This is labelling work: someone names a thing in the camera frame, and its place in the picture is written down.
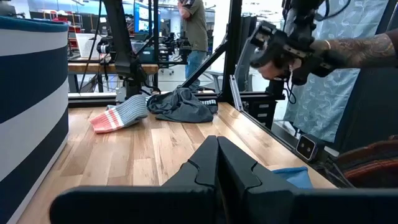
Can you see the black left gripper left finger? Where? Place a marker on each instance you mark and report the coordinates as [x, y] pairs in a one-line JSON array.
[[155, 205]]

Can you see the blue sock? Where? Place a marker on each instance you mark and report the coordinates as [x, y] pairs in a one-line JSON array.
[[297, 177]]

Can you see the blue lit monitor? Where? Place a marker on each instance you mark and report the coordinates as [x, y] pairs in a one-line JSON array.
[[143, 18]]

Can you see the black frame post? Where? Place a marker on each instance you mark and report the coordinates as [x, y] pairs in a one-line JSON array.
[[155, 31], [232, 46]]

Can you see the person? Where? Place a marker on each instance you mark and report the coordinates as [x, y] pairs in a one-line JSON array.
[[196, 28]]

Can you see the white container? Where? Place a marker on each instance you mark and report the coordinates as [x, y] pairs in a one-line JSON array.
[[87, 46]]

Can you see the black drawer unit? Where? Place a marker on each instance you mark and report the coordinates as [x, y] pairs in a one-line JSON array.
[[262, 110]]

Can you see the person's forearm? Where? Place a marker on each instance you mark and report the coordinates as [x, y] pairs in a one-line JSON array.
[[360, 51]]

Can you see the table-level camera box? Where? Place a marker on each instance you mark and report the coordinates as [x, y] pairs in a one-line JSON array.
[[306, 147]]

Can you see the black frame rail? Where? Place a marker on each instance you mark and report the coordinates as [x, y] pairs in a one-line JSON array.
[[93, 100]]

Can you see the grey chair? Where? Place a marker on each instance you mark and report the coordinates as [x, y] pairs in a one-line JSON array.
[[214, 74]]

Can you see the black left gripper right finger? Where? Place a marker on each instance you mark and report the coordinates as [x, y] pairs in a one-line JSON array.
[[280, 208]]

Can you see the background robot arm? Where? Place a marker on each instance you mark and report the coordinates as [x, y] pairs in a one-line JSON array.
[[183, 46]]

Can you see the pale blue patterned curtain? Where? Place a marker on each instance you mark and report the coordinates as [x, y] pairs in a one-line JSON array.
[[326, 102]]

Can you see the dark grey underwear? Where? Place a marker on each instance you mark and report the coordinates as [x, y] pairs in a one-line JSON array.
[[183, 107]]

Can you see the silver aluminium extrusion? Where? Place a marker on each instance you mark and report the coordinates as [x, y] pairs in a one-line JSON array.
[[236, 93]]

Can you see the navy white striped fabric bin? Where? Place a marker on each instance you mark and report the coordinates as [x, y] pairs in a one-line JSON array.
[[31, 93]]

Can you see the wooden background table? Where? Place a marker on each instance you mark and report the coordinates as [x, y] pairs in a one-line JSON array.
[[93, 68]]

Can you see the grey sock with pink stripes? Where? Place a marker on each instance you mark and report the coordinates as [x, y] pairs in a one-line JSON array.
[[121, 115]]

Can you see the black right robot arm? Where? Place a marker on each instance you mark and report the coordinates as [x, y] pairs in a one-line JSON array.
[[119, 37]]

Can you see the person's hand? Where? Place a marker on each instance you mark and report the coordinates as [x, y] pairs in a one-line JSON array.
[[272, 71]]

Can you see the black frame brace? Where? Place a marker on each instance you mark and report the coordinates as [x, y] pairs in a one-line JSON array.
[[205, 65]]

